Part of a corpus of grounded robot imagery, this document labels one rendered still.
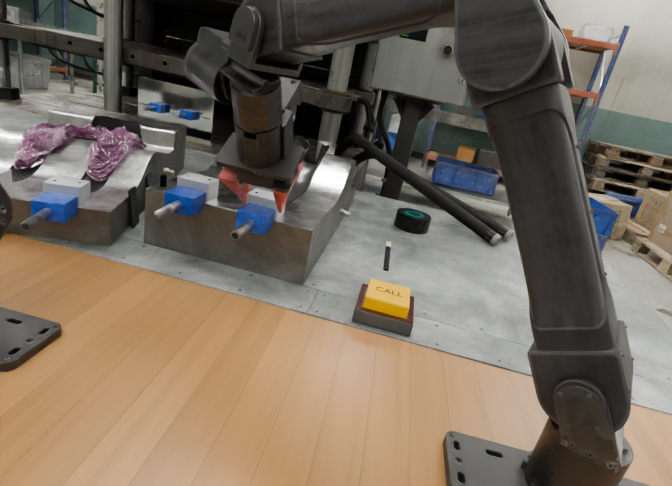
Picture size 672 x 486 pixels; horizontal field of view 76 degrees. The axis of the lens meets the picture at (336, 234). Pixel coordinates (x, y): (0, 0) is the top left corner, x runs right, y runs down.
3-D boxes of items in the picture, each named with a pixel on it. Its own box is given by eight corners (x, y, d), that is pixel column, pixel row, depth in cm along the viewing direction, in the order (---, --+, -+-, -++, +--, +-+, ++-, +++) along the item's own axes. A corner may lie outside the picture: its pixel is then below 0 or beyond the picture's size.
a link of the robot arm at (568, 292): (544, 431, 34) (452, 22, 33) (558, 391, 40) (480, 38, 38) (638, 442, 31) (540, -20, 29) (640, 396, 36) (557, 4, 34)
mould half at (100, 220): (110, 246, 65) (111, 175, 61) (-89, 221, 60) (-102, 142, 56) (183, 167, 111) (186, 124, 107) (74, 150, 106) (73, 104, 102)
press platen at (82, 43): (348, 157, 130) (361, 96, 123) (-28, 70, 144) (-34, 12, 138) (376, 131, 207) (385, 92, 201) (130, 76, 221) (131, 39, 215)
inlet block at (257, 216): (250, 260, 55) (256, 220, 53) (213, 250, 56) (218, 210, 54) (281, 228, 67) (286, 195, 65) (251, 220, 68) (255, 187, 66)
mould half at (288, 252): (302, 285, 65) (318, 200, 60) (143, 243, 67) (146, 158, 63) (353, 202, 111) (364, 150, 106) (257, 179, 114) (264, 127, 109)
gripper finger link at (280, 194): (258, 187, 66) (253, 137, 59) (302, 198, 66) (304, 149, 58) (240, 218, 62) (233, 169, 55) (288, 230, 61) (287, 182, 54)
